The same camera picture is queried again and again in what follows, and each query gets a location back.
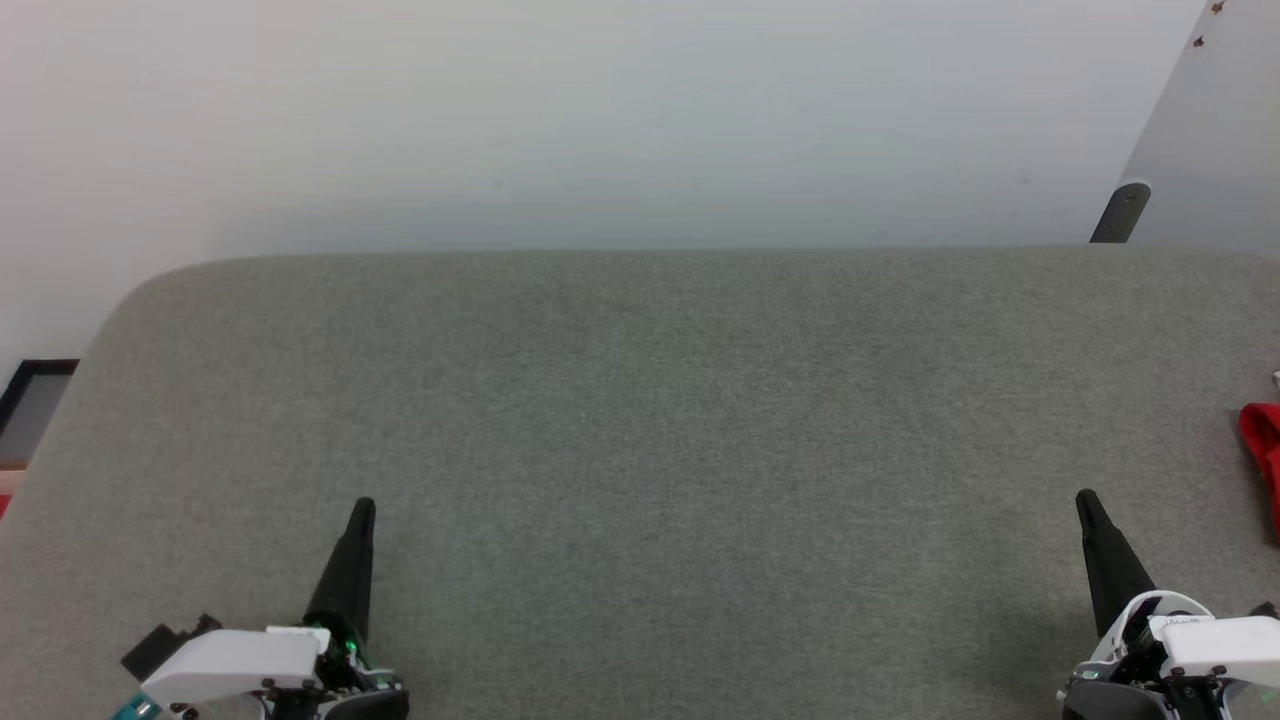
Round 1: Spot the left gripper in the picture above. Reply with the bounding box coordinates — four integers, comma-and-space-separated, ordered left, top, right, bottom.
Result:
265, 497, 411, 720

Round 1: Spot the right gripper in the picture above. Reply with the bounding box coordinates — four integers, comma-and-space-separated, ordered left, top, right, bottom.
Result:
1060, 488, 1231, 720

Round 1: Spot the red Bulls basketball jersey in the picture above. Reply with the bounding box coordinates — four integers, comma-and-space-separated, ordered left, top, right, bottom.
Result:
1238, 370, 1280, 546

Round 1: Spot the white panel with screws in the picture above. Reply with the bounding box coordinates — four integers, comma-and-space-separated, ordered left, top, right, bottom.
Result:
1120, 0, 1280, 251

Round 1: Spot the black rectangular frame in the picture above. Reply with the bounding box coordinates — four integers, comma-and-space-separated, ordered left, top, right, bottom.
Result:
0, 358, 81, 469

